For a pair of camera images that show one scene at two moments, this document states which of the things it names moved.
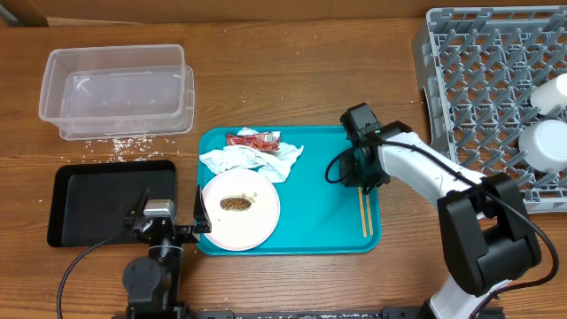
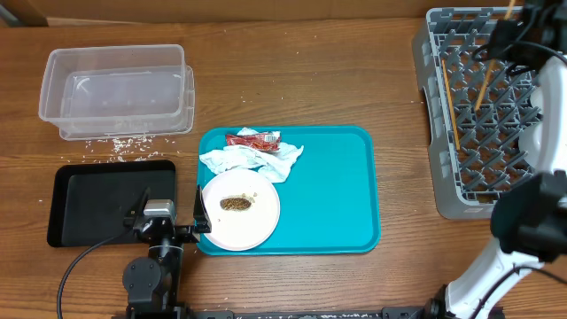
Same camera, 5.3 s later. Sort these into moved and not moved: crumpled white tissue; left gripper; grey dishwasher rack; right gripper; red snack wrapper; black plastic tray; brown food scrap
Moved: right gripper
Not moved: left gripper; crumpled white tissue; grey dishwasher rack; red snack wrapper; black plastic tray; brown food scrap
